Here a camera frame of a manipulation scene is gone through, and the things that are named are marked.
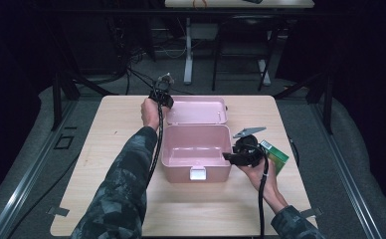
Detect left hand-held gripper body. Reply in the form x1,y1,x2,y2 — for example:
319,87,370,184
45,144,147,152
149,73,175,101

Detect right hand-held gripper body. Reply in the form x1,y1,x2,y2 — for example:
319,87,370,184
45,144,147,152
233,126,268,167

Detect green cardboard box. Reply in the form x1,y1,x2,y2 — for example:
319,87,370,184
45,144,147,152
260,138,290,176

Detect pink plastic storage box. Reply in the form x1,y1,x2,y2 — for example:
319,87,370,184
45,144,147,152
160,96,234,184

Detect person's left hand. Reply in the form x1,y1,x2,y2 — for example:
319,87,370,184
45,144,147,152
140,98,169,130

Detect person's right hand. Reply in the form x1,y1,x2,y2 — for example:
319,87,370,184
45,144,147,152
237,158,282,202

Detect grey tape strip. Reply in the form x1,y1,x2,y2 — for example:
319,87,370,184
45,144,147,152
299,207,324,219
46,206,70,217

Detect black metal crossbar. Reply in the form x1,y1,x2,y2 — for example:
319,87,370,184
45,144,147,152
31,8,348,16

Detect black chair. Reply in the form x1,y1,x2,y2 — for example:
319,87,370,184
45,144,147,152
211,14,282,93

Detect white background desk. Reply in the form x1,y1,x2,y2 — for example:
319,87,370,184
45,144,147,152
164,0,315,87

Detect bundle of floor cables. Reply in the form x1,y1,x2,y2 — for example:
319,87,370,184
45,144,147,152
107,43,195,98

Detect short black cable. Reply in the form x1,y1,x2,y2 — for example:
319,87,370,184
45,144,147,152
288,136,301,167

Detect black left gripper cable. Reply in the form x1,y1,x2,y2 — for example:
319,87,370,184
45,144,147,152
147,99,165,182

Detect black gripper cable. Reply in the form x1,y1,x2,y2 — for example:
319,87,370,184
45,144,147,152
258,155,270,238
147,99,165,182

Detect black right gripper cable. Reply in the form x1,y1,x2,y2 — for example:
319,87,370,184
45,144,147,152
258,155,270,238

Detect black metal frame post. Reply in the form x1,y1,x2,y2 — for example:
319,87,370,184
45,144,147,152
50,71,119,132
274,71,334,135

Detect metal floor rail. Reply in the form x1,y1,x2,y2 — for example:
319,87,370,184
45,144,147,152
309,103,384,239
0,99,80,239

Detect thin black floor cable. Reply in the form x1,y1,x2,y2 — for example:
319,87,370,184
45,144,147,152
8,152,83,239

